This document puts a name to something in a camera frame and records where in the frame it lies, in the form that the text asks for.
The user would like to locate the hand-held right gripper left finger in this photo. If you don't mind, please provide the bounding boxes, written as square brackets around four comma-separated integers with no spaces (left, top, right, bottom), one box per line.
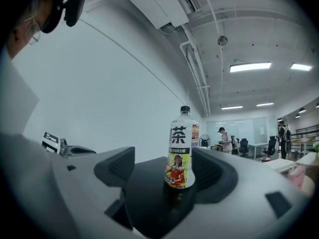
[0,132,140,239]

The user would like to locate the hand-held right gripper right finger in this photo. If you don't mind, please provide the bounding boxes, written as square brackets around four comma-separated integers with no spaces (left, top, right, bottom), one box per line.
[134,147,312,239]

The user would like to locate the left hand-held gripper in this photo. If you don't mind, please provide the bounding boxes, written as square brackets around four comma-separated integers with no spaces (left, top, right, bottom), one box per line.
[41,130,97,159]

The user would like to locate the drink bottle with black cap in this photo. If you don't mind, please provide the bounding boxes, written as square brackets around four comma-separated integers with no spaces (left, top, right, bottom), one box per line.
[164,105,200,189]

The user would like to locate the white box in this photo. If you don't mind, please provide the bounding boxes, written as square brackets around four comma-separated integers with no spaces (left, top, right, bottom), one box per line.
[264,158,295,174]

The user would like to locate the black office chair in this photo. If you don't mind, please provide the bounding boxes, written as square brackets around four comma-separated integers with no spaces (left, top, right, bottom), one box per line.
[238,138,250,157]
[263,136,278,158]

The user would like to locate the white table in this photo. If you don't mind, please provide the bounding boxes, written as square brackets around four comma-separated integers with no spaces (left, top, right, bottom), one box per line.
[248,142,270,160]

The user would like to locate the pink tissue pack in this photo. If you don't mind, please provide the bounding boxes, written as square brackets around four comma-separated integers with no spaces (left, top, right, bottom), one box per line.
[286,165,308,190]

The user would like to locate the round wooden table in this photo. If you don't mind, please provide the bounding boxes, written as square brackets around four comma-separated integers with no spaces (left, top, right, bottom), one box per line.
[300,175,315,198]

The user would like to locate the black standing fan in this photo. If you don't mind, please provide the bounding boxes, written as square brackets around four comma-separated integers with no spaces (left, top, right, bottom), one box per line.
[198,134,211,149]

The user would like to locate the person's light blue shirt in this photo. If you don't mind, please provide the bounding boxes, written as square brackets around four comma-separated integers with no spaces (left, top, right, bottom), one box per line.
[0,46,40,136]

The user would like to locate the person's face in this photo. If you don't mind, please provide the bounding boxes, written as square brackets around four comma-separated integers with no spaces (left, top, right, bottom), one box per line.
[4,0,54,61]

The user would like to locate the person's head with glasses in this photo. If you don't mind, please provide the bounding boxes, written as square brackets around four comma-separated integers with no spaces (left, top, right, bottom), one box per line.
[37,0,68,34]

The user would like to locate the white ceiling pipe bundle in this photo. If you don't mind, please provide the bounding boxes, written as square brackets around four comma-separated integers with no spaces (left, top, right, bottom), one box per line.
[179,23,211,117]

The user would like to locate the white ceiling air conditioner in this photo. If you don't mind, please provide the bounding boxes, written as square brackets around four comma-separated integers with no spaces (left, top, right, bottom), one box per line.
[120,0,190,30]

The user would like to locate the wire-rimmed glasses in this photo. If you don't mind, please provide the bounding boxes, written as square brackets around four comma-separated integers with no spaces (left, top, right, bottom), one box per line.
[23,16,42,46]

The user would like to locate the black head camera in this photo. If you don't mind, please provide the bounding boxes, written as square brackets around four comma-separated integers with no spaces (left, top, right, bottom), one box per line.
[63,0,89,27]

